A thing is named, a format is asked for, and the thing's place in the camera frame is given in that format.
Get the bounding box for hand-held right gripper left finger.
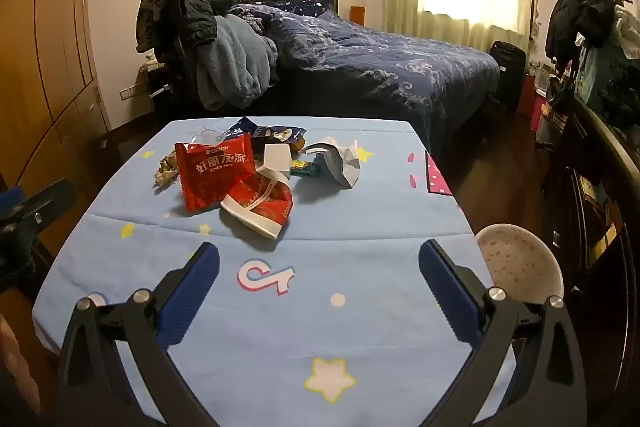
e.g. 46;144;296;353
56;241;221;427

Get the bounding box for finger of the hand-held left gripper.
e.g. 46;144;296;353
0;178;77;232

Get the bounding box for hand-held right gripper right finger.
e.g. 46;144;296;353
418;239;587;427

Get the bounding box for red and white packet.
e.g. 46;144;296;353
220;164;295;240

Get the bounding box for red snack packet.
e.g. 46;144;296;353
174;133;258;214

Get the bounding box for small white box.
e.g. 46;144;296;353
262;143;292;180

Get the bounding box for white paper bag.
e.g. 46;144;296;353
302;137;362;188

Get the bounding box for blue snack bag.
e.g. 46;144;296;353
227;117;307;155

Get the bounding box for brown patterned wrapper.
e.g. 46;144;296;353
152;152;181;188

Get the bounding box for light blue printed tablecloth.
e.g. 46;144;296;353
32;117;518;427

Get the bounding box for wooden wardrobe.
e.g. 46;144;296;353
0;0;113;258

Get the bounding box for clear plastic wrapper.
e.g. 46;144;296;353
192;124;233;146

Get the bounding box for dark nightstand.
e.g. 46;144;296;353
144;62;176;130

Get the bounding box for green candy tube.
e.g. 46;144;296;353
289;159;323;178

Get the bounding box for dark wooden dresser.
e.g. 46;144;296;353
542;97;640;358

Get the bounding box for black chair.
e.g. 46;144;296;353
160;0;203;110

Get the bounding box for pink bin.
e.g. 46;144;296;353
531;92;552;134

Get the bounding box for red box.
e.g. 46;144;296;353
517;74;538;118

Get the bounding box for black suitcase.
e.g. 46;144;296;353
489;40;527;110

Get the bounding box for light blue fleece blanket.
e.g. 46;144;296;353
195;14;280;110

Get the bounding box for dark puffer jacket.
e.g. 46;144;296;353
181;0;219;60

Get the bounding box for blue patterned quilt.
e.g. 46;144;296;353
230;2;501;138

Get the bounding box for hanging dark clothes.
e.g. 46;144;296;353
545;0;640;72

